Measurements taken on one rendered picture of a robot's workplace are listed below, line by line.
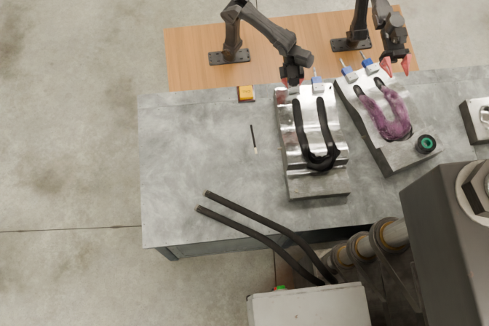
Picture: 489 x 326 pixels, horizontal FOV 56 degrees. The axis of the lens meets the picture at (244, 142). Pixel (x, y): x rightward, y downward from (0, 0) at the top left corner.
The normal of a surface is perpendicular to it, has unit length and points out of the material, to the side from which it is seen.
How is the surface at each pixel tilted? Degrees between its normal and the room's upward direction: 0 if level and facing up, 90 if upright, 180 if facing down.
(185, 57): 0
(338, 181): 0
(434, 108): 0
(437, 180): 90
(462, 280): 90
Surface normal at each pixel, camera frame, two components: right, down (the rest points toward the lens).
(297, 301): 0.04, -0.34
